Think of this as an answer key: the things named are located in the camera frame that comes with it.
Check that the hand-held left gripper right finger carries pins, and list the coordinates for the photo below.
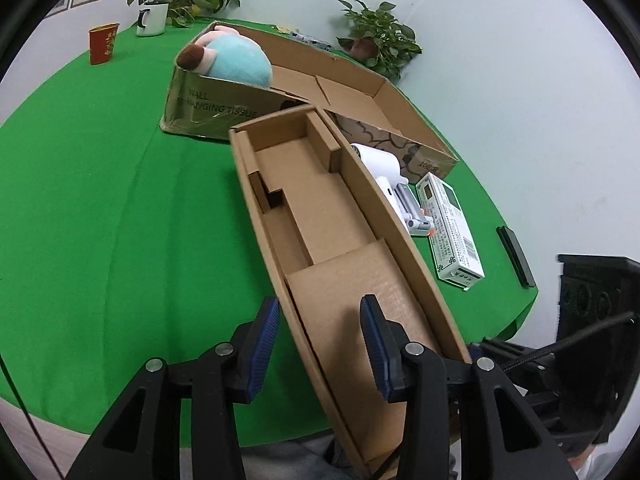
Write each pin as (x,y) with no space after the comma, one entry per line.
(372,345)

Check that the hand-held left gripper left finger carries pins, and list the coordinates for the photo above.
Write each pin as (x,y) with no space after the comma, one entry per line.
(262,345)

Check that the white medicine box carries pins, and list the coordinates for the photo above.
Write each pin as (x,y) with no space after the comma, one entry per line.
(450,240)

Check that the battery pack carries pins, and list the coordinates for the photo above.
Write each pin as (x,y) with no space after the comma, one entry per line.
(415,210)

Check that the long narrow cardboard box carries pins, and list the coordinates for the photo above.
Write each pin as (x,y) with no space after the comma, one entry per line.
(320,210)

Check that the white handheld device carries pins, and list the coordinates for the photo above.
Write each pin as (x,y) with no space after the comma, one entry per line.
(380,165)

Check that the large cardboard box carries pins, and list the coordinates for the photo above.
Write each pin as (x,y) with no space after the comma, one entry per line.
(350,90)

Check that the black rectangular device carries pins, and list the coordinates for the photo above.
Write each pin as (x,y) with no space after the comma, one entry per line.
(516,257)

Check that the person's grey clothing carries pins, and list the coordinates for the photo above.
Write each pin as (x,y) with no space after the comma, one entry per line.
(290,460)

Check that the green tablecloth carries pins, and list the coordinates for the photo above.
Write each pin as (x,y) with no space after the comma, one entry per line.
(100,210)

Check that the light blue plush toy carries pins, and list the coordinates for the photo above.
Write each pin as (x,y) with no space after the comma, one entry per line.
(240,62)

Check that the small printed packet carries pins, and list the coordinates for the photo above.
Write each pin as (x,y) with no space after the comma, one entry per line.
(310,39)

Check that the red paper cup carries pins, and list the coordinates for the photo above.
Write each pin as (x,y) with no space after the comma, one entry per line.
(104,42)

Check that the white mug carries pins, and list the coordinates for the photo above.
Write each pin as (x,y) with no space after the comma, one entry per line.
(155,17)

